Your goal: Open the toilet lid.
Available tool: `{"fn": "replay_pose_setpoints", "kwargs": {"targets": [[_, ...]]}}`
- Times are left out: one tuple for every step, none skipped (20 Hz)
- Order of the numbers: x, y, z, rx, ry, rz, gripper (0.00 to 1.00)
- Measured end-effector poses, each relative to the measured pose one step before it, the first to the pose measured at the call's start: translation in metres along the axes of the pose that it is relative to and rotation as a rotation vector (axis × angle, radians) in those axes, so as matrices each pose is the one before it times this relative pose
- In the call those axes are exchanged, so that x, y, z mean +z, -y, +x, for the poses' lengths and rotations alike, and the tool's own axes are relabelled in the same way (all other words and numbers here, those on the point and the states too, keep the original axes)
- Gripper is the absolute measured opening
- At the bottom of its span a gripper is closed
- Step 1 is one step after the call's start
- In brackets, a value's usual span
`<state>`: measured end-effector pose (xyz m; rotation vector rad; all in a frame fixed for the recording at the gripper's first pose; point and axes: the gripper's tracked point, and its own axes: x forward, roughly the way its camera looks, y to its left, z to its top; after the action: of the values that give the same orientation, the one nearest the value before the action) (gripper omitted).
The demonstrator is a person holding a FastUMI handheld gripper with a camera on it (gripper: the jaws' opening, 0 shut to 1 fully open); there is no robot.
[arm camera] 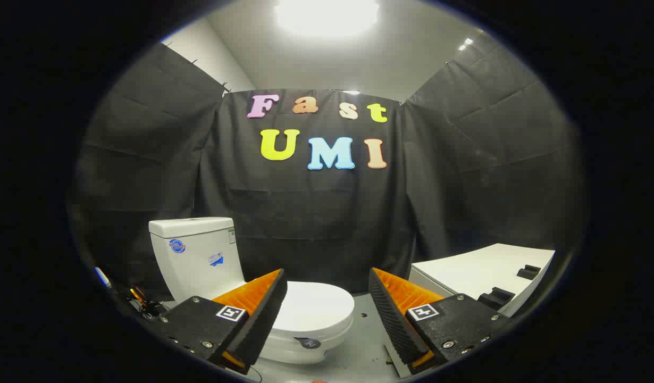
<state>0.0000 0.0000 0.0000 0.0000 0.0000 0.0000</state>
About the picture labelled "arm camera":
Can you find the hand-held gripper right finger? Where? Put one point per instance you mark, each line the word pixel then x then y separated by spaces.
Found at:
pixel 391 319

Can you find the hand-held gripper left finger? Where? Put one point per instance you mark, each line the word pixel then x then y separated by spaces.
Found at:
pixel 263 324

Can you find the white toilet lid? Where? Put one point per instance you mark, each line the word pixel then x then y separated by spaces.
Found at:
pixel 316 308

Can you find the white ceramic toilet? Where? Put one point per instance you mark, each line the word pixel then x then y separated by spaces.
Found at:
pixel 199 255

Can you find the white grey cabinet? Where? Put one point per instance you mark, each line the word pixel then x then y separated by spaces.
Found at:
pixel 481 271

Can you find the black backdrop cloth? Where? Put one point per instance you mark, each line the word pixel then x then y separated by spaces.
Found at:
pixel 305 213

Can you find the ceiling light behind cloth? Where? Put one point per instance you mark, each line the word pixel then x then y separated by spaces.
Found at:
pixel 351 92

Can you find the small ceiling spot light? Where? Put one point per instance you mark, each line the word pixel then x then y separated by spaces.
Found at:
pixel 466 44

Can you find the large ceiling lamp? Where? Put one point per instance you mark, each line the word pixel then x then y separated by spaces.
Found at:
pixel 327 16

